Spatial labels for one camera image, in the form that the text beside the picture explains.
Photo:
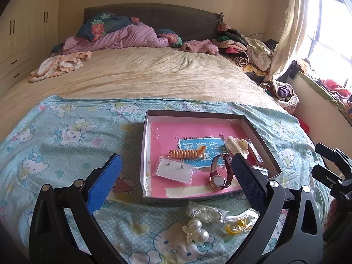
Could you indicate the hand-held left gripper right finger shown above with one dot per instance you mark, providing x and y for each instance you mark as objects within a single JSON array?
[{"x": 247, "y": 183}]

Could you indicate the white earring card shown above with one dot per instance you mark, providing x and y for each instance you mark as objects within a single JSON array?
[{"x": 173, "y": 173}]

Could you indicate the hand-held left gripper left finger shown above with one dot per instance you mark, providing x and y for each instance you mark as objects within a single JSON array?
[{"x": 104, "y": 184}]

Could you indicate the cream claw hair clip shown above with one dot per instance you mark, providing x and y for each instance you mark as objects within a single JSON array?
[{"x": 242, "y": 144}]

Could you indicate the bed with beige sheet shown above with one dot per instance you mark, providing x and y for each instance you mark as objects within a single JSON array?
[{"x": 151, "y": 71}]

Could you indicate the cream curtain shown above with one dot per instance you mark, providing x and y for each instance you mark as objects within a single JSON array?
[{"x": 299, "y": 19}]

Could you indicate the pink fuzzy garment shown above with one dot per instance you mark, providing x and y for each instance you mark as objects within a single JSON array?
[{"x": 200, "y": 46}]

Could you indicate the clear plastic bag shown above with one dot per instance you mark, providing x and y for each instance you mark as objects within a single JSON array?
[{"x": 251, "y": 217}]

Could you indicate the pile of clothes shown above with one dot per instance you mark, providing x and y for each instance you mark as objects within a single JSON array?
[{"x": 255, "y": 49}]

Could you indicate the dark grey headboard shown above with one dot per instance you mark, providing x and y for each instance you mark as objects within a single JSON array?
[{"x": 178, "y": 16}]

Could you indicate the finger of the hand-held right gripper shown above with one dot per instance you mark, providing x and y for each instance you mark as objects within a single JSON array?
[
  {"x": 332, "y": 154},
  {"x": 327, "y": 177}
]

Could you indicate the pink quilt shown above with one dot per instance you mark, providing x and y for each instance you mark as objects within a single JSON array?
[{"x": 137, "y": 37}]

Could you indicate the cat print blanket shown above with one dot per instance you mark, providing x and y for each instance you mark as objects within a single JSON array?
[{"x": 82, "y": 148}]

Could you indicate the basket of clothes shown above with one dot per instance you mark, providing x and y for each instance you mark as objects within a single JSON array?
[{"x": 283, "y": 93}]

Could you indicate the grey cardboard box tray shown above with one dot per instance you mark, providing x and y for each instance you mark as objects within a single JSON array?
[{"x": 146, "y": 156}]

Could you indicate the cream paper strip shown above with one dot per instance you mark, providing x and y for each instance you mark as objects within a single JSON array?
[{"x": 187, "y": 191}]

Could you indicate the window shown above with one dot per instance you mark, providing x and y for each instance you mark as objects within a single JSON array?
[{"x": 335, "y": 27}]

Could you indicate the pink cloth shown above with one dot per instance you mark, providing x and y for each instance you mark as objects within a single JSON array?
[{"x": 335, "y": 86}]

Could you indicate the bagged silver jewelry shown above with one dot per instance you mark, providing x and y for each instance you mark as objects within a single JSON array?
[{"x": 203, "y": 211}]

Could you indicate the pearl hair clip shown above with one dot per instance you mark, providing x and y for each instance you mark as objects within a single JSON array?
[{"x": 202, "y": 235}]

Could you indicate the green sill mat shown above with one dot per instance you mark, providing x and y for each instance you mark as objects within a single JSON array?
[{"x": 324, "y": 95}]

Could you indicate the clear plastic packet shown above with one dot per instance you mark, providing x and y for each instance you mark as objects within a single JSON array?
[{"x": 255, "y": 152}]

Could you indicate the cream wardrobe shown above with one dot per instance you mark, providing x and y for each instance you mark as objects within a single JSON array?
[{"x": 22, "y": 19}]

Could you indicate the grey jewelry packet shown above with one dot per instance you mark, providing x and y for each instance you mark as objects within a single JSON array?
[{"x": 260, "y": 169}]

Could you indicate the red box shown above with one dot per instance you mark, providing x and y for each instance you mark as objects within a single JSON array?
[{"x": 303, "y": 124}]

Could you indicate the small floral pillow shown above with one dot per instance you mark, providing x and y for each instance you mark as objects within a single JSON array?
[{"x": 172, "y": 37}]

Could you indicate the large floral pillow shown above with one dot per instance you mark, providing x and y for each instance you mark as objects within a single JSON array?
[{"x": 101, "y": 24}]

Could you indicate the peach garment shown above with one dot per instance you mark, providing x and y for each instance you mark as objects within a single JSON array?
[{"x": 55, "y": 66}]

